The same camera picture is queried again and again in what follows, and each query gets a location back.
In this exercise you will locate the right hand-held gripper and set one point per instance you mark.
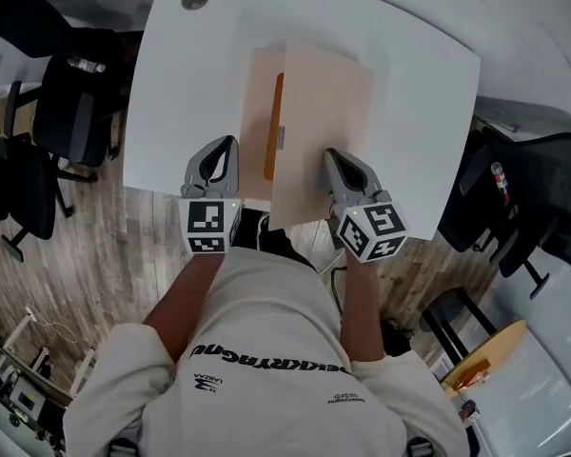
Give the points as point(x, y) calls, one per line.
point(376, 226)

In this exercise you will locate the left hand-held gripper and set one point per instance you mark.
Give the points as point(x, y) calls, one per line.
point(207, 219)

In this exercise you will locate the pink folder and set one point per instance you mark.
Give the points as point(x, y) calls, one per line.
point(323, 112)

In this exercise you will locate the person's left forearm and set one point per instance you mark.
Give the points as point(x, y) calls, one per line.
point(185, 303)

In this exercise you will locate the person's right forearm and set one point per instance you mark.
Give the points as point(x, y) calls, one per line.
point(361, 303)

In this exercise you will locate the white table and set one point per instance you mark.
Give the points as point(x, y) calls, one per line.
point(181, 88)

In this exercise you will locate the person's black trousers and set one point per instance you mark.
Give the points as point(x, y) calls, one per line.
point(276, 241)

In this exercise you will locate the red label bottle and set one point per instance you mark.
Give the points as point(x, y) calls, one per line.
point(500, 183)

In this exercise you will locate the clear water bottle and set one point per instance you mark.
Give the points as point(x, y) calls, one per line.
point(85, 65)

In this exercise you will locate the round wooden table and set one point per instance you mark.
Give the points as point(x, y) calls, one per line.
point(495, 345)

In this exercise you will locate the person's white shirt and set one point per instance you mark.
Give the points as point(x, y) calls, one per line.
point(266, 388)

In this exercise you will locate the orange box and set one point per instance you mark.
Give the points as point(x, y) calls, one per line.
point(471, 374)

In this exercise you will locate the cluttered workbench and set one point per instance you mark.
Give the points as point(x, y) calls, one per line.
point(24, 398)

